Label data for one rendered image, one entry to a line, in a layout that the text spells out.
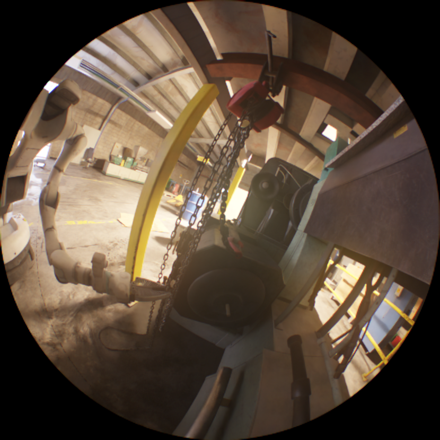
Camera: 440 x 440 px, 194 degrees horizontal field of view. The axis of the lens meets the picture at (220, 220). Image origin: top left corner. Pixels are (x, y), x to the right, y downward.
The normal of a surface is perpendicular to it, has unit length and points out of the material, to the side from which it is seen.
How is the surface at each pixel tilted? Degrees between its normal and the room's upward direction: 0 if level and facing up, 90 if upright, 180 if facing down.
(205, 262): 90
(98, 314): 0
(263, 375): 0
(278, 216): 90
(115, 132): 90
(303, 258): 72
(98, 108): 90
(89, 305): 0
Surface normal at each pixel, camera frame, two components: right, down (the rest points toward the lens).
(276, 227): -0.27, 0.03
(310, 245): -0.14, -0.25
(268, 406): 0.41, -0.90
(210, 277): -0.05, -0.04
